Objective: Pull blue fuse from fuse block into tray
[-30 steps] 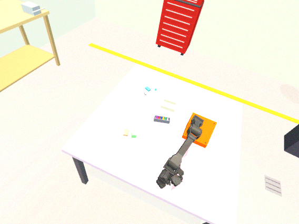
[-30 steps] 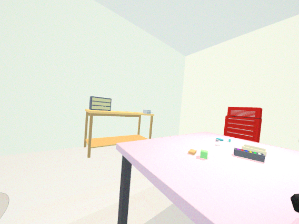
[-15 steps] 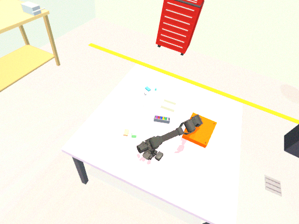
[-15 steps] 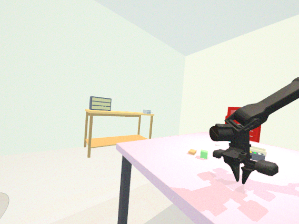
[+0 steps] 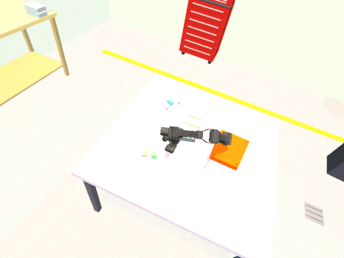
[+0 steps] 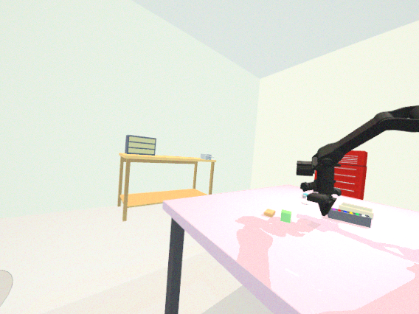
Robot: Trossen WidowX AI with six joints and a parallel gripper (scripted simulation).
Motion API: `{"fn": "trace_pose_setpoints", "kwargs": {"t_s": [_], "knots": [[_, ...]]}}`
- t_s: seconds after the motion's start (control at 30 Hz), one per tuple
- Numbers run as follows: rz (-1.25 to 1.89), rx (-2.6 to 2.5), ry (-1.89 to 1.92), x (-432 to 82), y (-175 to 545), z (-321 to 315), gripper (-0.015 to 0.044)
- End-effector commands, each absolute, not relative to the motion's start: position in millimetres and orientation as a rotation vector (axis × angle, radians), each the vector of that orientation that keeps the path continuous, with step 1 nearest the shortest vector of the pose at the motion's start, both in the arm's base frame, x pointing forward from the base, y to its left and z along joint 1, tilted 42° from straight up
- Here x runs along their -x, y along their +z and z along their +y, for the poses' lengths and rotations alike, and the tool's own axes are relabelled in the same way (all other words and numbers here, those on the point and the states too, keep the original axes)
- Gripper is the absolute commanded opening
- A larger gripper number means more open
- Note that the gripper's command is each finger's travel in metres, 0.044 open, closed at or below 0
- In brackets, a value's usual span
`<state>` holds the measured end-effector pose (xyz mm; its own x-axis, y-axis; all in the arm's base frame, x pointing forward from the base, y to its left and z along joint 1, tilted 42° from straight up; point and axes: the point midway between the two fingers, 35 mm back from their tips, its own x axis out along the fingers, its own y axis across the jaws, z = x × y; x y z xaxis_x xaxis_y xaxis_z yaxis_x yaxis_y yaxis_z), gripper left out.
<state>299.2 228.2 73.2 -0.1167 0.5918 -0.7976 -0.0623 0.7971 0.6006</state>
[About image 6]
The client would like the small orange block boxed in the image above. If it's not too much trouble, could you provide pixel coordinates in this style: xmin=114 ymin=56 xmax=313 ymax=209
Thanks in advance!
xmin=263 ymin=209 xmax=275 ymax=217

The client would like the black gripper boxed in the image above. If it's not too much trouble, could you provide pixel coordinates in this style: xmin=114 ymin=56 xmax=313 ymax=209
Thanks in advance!
xmin=307 ymin=177 xmax=342 ymax=216

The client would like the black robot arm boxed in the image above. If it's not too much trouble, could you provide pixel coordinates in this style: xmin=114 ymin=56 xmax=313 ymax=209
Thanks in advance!
xmin=297 ymin=105 xmax=419 ymax=192

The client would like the light green cube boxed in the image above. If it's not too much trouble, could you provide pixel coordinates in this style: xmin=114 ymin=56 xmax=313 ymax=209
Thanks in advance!
xmin=280 ymin=209 xmax=291 ymax=223

